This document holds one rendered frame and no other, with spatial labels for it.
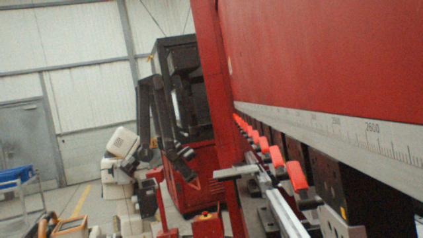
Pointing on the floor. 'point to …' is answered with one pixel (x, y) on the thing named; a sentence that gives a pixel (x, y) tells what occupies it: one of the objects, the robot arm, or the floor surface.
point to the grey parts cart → (14, 227)
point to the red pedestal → (162, 205)
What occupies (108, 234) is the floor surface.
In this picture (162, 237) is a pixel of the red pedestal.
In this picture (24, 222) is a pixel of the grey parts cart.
